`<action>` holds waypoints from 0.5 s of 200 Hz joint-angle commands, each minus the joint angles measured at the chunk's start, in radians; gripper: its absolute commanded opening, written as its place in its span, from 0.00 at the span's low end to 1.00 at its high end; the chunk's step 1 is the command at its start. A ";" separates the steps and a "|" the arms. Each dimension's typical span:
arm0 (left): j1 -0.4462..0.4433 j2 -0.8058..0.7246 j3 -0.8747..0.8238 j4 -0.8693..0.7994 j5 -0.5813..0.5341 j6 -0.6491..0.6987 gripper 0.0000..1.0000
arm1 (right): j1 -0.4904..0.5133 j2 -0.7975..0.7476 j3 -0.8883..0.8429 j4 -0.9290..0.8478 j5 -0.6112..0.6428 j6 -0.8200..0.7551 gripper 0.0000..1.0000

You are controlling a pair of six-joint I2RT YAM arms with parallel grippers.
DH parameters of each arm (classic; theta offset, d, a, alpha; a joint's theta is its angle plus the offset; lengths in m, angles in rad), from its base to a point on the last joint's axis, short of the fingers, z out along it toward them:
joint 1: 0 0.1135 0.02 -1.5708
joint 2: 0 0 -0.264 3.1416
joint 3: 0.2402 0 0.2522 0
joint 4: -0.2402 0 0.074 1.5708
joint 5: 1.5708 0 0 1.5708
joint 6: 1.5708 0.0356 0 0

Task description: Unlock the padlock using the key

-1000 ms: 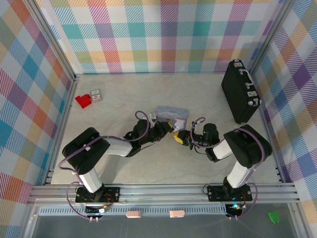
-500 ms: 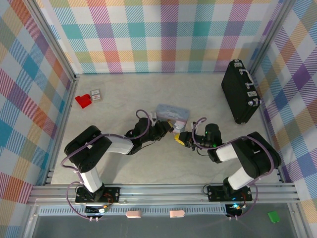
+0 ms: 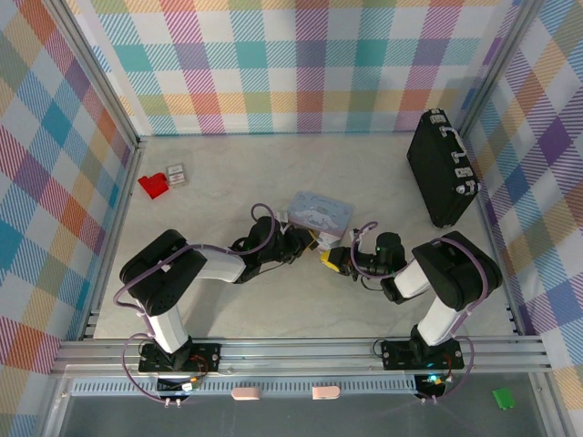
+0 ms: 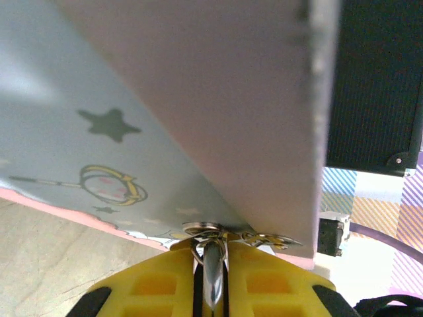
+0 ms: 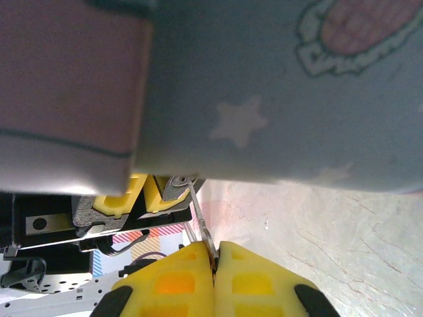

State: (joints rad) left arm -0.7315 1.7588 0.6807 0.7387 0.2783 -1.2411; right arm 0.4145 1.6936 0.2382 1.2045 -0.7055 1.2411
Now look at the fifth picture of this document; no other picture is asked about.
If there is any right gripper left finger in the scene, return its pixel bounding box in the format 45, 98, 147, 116
89, 242, 215, 317

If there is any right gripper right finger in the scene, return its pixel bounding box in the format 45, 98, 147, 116
215, 240, 342, 317

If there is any silver key with ring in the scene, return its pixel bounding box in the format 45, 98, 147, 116
188, 180, 221, 268

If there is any light blue cartoon pouch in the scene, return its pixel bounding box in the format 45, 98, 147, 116
0, 0, 423, 196

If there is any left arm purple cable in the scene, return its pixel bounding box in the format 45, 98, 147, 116
133, 250, 167, 262

